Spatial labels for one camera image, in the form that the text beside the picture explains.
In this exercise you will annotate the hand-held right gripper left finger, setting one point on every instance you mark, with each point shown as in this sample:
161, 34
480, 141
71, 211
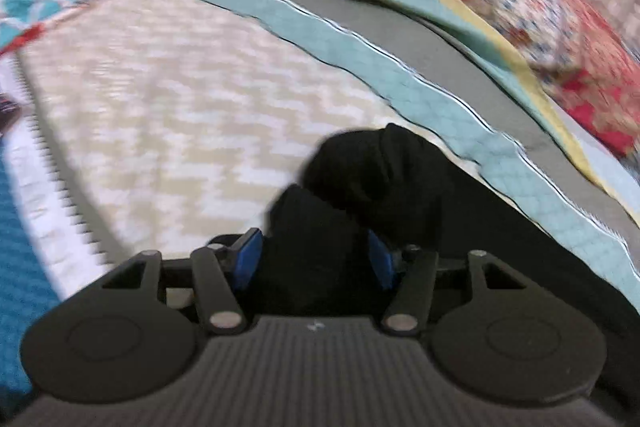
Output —
248, 258

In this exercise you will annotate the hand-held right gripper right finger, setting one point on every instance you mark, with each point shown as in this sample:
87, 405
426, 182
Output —
380, 263

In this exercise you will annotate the black pants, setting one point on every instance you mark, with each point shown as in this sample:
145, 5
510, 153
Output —
372, 202

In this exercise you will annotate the patterned striped bed sheet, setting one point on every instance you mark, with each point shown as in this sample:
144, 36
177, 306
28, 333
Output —
210, 107

